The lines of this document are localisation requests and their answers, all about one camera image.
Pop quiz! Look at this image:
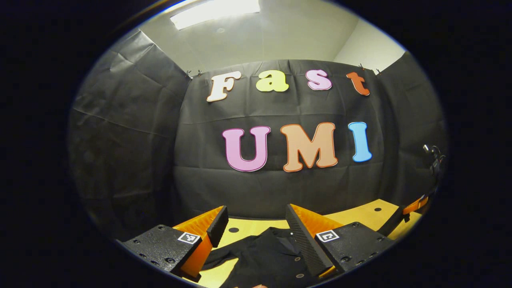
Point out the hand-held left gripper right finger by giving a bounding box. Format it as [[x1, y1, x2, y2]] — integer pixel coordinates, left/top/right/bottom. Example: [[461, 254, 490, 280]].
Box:
[[285, 203, 396, 279]]

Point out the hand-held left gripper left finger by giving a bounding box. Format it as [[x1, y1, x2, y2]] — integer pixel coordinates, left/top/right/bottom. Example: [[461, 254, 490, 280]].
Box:
[[116, 205, 229, 282]]

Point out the black button shirt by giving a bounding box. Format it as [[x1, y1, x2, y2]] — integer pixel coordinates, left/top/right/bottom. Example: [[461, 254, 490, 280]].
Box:
[[202, 227, 320, 288]]

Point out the black backdrop cloth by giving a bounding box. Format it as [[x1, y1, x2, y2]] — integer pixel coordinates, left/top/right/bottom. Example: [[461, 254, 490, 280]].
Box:
[[67, 29, 448, 240]]

